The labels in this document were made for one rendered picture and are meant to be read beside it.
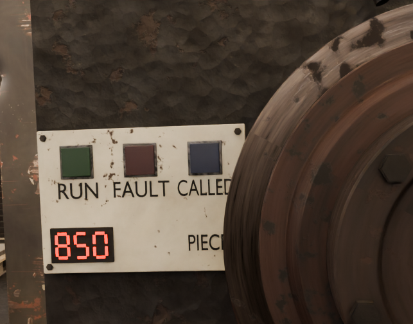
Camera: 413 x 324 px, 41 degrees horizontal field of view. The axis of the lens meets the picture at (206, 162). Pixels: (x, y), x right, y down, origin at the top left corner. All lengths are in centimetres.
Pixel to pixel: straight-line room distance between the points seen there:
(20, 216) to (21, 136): 46
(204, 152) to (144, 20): 18
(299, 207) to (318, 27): 27
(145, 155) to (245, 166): 18
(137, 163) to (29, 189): 267
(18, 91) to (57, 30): 261
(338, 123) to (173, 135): 23
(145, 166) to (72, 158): 9
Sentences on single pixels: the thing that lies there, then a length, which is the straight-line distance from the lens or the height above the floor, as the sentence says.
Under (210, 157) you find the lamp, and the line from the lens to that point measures 67.
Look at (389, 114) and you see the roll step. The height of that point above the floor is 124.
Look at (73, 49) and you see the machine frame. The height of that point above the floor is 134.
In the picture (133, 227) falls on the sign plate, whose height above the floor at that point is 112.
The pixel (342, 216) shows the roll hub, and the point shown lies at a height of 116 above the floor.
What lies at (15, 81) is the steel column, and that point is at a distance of 336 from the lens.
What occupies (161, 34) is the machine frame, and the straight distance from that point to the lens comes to 71.
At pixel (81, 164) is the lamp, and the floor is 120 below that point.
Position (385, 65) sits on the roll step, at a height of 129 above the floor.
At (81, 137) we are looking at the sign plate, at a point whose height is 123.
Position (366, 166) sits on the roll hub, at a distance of 47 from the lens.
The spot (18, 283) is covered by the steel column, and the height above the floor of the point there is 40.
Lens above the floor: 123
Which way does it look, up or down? 3 degrees down
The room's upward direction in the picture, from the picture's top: 2 degrees counter-clockwise
